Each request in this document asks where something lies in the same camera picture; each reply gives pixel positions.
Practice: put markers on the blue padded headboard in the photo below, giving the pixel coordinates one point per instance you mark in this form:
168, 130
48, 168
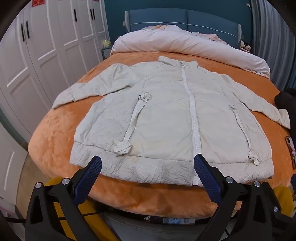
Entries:
161, 18

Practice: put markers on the orange plush blanket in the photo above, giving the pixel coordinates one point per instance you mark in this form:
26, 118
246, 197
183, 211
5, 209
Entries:
57, 129

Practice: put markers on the white quilted zip jacket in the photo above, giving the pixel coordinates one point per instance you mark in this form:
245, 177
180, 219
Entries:
161, 115

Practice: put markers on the grey-blue curtain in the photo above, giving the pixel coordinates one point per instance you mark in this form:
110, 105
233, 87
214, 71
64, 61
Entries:
272, 46

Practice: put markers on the pale pink duvet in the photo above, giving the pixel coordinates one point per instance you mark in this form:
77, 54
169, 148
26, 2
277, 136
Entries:
185, 44

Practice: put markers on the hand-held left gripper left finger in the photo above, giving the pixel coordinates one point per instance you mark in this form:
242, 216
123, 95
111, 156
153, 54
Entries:
91, 176

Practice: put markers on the small nightstand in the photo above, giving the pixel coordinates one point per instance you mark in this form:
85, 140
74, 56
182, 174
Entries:
106, 54

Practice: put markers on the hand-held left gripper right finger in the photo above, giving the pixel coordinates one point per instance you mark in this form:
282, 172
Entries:
205, 176

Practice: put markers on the plush toys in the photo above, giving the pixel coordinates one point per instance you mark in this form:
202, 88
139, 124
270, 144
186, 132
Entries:
245, 47

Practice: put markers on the blue lit device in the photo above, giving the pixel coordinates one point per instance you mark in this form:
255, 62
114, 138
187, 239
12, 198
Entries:
173, 220

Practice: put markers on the smartphone with pink case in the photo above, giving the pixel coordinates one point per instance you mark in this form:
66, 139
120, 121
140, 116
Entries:
291, 153

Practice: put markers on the yellow cloth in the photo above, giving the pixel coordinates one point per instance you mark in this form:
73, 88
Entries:
97, 229

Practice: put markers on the white panelled wardrobe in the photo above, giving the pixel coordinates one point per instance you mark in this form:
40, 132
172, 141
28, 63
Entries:
46, 46

